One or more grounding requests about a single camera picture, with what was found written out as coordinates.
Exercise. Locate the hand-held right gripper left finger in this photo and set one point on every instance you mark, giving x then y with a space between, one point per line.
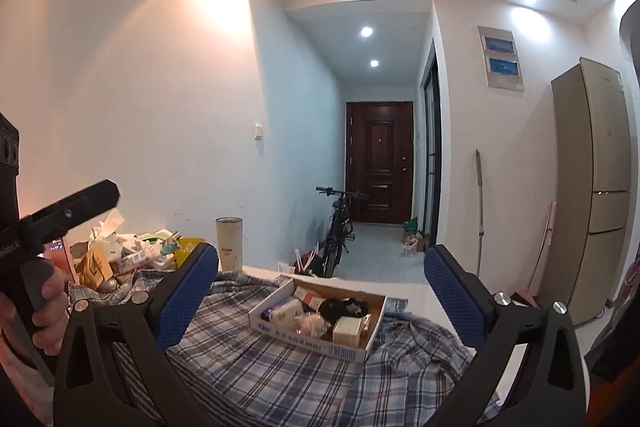
187 292

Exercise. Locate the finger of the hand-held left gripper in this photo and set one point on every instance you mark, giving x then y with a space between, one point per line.
75 209

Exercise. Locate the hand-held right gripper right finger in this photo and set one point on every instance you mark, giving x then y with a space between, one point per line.
452 294

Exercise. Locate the dark blue cigarette pack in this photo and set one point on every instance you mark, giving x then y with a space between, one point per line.
267 313

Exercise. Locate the tan small box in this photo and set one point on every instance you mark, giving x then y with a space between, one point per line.
347 331

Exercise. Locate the black plush toy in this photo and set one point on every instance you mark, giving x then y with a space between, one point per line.
340 307

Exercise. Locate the red white cigarette pack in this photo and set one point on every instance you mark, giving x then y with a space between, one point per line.
305 294

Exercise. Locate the plastic-wrapped bun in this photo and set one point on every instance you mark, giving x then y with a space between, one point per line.
311 324

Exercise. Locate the cardboard box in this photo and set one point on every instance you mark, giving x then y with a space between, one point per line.
310 347

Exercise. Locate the person's left hand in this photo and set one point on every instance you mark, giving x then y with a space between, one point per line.
50 307

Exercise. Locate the white crumpled tissue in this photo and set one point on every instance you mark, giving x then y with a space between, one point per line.
107 224

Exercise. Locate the yellow plastic bin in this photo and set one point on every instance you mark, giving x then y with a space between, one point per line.
187 252

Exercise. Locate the pile of small packets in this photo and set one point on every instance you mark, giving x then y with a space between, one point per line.
140 257

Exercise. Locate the white plastic bag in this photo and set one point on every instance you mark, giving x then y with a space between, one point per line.
410 248

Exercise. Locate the cream cylindrical tube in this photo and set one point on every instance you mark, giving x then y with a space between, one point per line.
229 244

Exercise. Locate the small cardboard carton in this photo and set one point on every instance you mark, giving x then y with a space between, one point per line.
419 241

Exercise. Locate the brown snack bag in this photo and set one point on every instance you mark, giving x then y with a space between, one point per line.
95 269

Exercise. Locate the green bag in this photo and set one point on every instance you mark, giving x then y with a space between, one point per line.
410 224

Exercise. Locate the blue plaid shirt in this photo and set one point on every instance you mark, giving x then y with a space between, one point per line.
275 382

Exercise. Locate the black bicycle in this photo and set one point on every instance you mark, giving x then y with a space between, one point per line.
337 237

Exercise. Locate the black framed glass door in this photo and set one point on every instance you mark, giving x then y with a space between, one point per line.
431 157

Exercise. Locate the dark red entrance door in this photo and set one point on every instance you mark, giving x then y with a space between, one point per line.
380 162

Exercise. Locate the dark jacket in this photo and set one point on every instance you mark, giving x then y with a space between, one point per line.
617 322

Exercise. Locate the beige refrigerator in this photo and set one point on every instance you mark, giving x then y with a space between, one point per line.
585 187

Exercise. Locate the grey electrical panel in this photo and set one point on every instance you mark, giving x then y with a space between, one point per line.
500 57

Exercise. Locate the white light switch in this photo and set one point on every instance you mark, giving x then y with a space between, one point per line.
258 131

